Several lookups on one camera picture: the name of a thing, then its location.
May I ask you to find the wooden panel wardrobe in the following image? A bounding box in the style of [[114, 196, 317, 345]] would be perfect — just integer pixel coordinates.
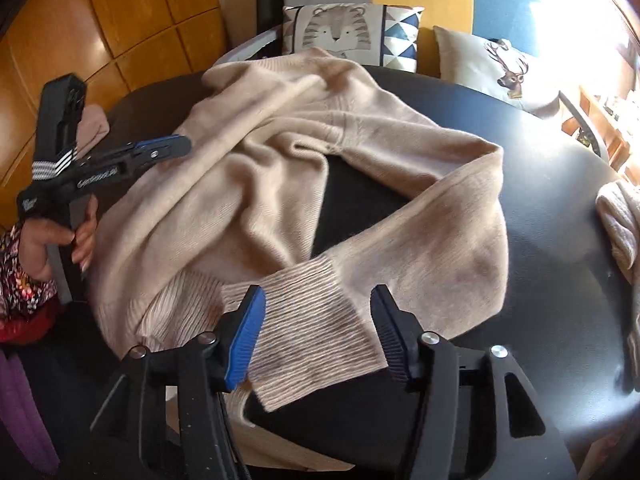
[[1, 0, 227, 228]]

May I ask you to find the grey yellow blue sofa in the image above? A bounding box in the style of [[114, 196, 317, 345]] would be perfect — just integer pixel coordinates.
[[214, 0, 612, 162]]

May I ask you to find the deer print cushion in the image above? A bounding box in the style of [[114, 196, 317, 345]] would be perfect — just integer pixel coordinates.
[[434, 26, 560, 119]]

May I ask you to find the cream knit garment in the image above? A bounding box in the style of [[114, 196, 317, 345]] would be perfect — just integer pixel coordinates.
[[596, 179, 640, 391]]

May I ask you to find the folded pink garment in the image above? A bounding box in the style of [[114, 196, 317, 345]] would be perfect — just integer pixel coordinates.
[[76, 104, 110, 158]]

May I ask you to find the tiger print cushion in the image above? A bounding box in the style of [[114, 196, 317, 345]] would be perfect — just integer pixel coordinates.
[[282, 3, 423, 73]]

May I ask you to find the person's left hand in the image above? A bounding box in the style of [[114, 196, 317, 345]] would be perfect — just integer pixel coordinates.
[[18, 195, 99, 282]]

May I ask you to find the beige knit sweater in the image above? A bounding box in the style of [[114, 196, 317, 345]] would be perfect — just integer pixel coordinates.
[[86, 46, 511, 474]]

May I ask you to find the floral patterned sleeve forearm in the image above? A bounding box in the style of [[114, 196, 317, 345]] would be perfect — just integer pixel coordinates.
[[0, 223, 56, 322]]

